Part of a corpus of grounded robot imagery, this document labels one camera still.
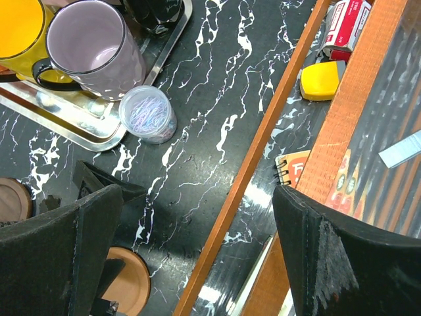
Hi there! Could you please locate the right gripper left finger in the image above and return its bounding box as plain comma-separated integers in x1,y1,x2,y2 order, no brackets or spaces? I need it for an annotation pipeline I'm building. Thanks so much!
1,184,123,315

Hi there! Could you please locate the light brown wooden coaster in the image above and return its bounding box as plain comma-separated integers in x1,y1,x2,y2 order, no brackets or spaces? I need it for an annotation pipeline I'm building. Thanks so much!
1,178,33,222

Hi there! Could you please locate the lilac mug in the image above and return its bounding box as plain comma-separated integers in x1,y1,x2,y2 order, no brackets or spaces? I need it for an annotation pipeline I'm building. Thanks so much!
32,1,146,101

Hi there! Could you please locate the red staples box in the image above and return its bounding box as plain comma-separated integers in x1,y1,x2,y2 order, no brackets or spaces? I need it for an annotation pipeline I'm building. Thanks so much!
320,0,372,63

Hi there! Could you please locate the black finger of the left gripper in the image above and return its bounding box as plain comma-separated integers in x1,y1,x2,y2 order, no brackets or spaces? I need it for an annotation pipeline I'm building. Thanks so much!
72,160,147,238

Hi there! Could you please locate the silver metal tray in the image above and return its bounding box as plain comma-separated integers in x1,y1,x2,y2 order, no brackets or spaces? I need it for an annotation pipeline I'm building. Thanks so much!
1,1,193,152

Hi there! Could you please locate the black mug white inside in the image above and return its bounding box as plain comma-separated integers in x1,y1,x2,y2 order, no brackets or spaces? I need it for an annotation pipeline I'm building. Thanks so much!
121,0,182,35

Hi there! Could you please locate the yellow tape measure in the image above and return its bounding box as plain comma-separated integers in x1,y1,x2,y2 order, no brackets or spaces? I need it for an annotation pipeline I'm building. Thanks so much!
300,61,346,101

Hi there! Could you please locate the orange spiral notebook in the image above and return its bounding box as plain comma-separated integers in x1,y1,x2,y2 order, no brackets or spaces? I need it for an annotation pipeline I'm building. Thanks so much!
275,150,310,188

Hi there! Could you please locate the silver staples strip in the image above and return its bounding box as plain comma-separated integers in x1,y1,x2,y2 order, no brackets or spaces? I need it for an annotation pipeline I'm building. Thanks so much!
379,130,421,169

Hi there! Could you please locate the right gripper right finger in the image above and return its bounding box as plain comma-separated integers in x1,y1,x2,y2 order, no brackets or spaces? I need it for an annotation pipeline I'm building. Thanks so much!
272,185,420,315

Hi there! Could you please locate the clear jar of paperclips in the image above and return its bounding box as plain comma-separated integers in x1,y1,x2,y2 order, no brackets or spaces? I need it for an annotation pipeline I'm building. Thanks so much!
118,86,177,144

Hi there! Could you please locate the yellow mug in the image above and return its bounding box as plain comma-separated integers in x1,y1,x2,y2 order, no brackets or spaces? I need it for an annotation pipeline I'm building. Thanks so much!
1,0,54,82

